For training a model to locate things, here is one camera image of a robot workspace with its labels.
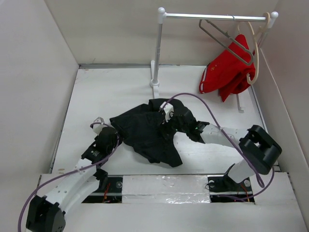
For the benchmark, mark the cream wooden hanger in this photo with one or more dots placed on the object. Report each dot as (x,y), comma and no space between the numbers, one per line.
(257,38)

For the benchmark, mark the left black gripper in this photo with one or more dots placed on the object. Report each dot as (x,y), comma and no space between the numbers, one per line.
(115,143)

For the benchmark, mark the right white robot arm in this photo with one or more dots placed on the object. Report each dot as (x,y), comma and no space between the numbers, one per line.
(258,149)

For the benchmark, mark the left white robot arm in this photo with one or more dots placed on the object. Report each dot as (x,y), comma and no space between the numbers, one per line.
(49,205)

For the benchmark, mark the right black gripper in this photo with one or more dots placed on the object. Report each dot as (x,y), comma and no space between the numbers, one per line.
(174,117)

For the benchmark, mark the black denim trousers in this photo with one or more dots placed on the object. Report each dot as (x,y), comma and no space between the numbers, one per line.
(141,128)

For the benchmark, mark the silver foil tape strip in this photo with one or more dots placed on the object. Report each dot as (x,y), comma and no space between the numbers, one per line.
(171,189)

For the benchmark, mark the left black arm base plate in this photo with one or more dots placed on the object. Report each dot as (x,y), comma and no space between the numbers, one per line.
(111,192)

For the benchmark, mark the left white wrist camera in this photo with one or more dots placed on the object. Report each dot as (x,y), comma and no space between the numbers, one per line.
(98,125)

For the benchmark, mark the white and silver clothes rack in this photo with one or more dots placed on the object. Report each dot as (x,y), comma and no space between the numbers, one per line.
(162,14)

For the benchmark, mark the red garment with white stripes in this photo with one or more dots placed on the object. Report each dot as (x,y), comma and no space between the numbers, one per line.
(227,74)

